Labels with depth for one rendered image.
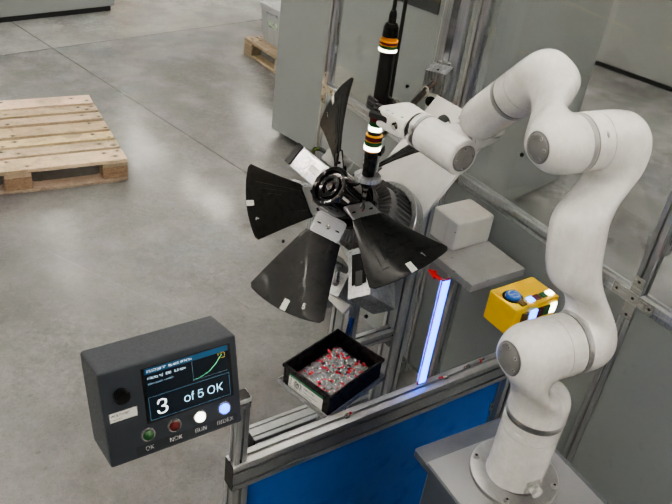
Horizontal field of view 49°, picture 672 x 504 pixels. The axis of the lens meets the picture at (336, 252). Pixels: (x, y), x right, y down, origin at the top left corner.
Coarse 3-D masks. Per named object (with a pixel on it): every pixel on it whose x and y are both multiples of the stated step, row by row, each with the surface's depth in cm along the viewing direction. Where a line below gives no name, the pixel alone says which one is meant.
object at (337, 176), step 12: (336, 168) 199; (324, 180) 200; (336, 180) 197; (348, 180) 195; (312, 192) 200; (324, 192) 199; (336, 192) 196; (348, 192) 195; (360, 192) 199; (372, 192) 203; (324, 204) 196; (336, 204) 196; (348, 204) 197; (336, 216) 202; (348, 228) 205
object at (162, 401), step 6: (156, 396) 131; (162, 396) 132; (168, 396) 133; (174, 396) 133; (150, 402) 131; (156, 402) 132; (162, 402) 132; (168, 402) 133; (174, 402) 134; (150, 408) 131; (156, 408) 132; (162, 408) 133; (168, 408) 133; (174, 408) 134; (150, 414) 132; (156, 414) 132; (162, 414) 133; (168, 414) 134; (150, 420) 132
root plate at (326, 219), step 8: (320, 216) 201; (328, 216) 202; (312, 224) 201; (320, 224) 201; (328, 224) 202; (336, 224) 202; (344, 224) 202; (320, 232) 201; (328, 232) 201; (336, 232) 202; (336, 240) 202
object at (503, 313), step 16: (496, 288) 194; (512, 288) 194; (528, 288) 195; (544, 288) 196; (496, 304) 192; (512, 304) 188; (528, 304) 189; (544, 304) 192; (496, 320) 193; (512, 320) 188
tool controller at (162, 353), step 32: (192, 320) 144; (96, 352) 132; (128, 352) 132; (160, 352) 131; (192, 352) 133; (224, 352) 137; (96, 384) 126; (128, 384) 128; (160, 384) 131; (192, 384) 135; (224, 384) 139; (96, 416) 132; (128, 416) 130; (192, 416) 137; (224, 416) 141; (128, 448) 131; (160, 448) 135
